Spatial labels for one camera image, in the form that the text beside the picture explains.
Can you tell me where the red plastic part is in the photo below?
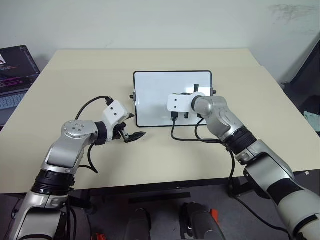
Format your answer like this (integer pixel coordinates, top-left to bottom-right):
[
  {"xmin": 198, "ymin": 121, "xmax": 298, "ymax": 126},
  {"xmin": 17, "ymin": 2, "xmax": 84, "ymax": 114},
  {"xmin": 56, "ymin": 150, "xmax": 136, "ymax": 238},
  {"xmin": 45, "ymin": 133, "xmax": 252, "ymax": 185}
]
[{"xmin": 209, "ymin": 208, "xmax": 220, "ymax": 222}]

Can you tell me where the grey rounded shape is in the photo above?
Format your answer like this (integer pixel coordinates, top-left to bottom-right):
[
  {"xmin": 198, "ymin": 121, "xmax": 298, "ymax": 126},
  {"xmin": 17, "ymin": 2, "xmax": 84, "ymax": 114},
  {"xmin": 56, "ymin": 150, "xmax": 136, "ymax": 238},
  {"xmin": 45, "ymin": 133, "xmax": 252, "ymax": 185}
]
[{"xmin": 124, "ymin": 207, "xmax": 154, "ymax": 240}]

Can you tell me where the dark rounded shape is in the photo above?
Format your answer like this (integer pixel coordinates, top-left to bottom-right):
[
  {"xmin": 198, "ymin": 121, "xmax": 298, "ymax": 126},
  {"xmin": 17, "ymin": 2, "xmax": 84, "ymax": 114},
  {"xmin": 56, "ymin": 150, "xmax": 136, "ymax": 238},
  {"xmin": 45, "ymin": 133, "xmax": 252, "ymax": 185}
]
[{"xmin": 180, "ymin": 201, "xmax": 226, "ymax": 240}]

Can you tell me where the black flat bar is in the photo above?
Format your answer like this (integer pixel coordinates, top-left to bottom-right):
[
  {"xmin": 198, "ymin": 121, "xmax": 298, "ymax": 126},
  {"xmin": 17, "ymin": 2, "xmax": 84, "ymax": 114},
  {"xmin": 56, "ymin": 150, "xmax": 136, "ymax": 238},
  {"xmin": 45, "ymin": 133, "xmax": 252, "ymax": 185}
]
[{"xmin": 127, "ymin": 191, "xmax": 192, "ymax": 204}]

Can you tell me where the open laptop computer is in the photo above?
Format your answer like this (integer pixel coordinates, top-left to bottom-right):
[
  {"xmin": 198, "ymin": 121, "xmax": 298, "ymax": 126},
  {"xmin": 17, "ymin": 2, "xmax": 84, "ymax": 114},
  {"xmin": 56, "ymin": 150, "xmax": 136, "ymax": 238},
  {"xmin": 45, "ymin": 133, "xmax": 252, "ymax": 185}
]
[{"xmin": 0, "ymin": 44, "xmax": 42, "ymax": 111}]

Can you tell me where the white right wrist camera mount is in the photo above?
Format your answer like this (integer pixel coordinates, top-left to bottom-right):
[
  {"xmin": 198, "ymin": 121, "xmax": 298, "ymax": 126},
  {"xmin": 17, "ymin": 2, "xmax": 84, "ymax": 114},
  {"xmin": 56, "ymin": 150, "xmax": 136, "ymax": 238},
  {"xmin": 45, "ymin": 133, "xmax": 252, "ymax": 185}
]
[{"xmin": 166, "ymin": 91, "xmax": 205, "ymax": 113}]

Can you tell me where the black table clamp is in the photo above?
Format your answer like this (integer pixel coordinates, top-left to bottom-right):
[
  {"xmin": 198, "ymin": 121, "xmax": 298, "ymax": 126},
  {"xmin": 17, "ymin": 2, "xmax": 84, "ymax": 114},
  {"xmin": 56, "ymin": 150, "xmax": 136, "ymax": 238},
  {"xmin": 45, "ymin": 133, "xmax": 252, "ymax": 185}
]
[{"xmin": 226, "ymin": 174, "xmax": 251, "ymax": 199}]

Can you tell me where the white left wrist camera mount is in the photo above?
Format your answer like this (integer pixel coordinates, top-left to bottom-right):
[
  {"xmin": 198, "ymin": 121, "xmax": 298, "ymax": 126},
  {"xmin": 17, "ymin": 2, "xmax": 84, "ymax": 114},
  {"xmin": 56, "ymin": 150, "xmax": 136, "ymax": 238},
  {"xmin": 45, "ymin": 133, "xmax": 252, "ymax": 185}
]
[{"xmin": 101, "ymin": 99, "xmax": 131, "ymax": 143}]

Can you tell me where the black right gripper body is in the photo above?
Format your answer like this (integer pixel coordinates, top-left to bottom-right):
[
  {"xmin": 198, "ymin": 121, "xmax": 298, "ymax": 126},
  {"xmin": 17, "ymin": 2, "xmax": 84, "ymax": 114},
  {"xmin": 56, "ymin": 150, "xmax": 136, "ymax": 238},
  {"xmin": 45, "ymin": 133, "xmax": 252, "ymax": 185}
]
[{"xmin": 183, "ymin": 84, "xmax": 204, "ymax": 120}]

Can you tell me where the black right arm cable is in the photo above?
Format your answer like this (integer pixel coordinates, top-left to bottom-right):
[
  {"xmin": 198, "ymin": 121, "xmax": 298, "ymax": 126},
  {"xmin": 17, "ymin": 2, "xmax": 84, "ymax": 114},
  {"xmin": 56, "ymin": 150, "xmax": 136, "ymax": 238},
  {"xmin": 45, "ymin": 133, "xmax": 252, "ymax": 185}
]
[{"xmin": 170, "ymin": 111, "xmax": 294, "ymax": 238}]

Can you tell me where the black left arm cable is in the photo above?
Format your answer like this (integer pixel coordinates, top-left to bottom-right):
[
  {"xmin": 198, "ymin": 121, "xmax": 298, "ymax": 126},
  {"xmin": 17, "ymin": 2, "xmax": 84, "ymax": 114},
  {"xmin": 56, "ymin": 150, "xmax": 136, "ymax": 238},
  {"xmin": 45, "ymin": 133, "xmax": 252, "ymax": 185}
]
[{"xmin": 75, "ymin": 95, "xmax": 115, "ymax": 174}]

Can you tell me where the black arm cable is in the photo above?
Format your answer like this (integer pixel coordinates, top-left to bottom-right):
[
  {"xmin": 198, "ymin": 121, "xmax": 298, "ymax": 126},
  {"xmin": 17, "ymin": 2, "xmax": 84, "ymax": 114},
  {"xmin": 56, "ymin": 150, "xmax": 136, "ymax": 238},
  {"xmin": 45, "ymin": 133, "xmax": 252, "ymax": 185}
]
[
  {"xmin": 170, "ymin": 111, "xmax": 294, "ymax": 238},
  {"xmin": 75, "ymin": 95, "xmax": 115, "ymax": 174}
]

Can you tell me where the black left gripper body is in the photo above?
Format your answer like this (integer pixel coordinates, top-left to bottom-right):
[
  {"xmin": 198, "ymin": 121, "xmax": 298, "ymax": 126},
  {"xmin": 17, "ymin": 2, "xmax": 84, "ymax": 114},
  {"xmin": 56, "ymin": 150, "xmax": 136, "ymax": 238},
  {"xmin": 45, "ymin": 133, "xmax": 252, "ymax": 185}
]
[{"xmin": 111, "ymin": 121, "xmax": 129, "ymax": 143}]

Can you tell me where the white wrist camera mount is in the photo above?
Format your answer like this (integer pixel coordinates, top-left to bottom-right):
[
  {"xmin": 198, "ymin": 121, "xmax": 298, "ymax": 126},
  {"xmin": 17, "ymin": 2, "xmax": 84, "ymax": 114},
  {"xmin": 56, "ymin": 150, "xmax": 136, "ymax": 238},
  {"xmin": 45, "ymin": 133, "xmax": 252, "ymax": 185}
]
[
  {"xmin": 166, "ymin": 91, "xmax": 205, "ymax": 113},
  {"xmin": 101, "ymin": 99, "xmax": 131, "ymax": 143}
]

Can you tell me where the black framed small whiteboard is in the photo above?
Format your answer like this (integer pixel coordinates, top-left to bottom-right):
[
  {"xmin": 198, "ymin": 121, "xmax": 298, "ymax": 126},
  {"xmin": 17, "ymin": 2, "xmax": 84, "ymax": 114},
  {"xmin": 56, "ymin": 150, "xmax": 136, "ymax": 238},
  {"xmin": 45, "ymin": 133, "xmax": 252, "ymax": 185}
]
[{"xmin": 129, "ymin": 70, "xmax": 217, "ymax": 129}]

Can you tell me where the dark grey furniture panel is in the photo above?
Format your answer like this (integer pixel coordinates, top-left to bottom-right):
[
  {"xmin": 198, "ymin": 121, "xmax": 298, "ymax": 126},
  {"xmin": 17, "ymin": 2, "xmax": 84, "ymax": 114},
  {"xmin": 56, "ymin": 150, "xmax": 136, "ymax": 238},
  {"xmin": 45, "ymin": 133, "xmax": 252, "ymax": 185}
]
[{"xmin": 280, "ymin": 37, "xmax": 320, "ymax": 114}]

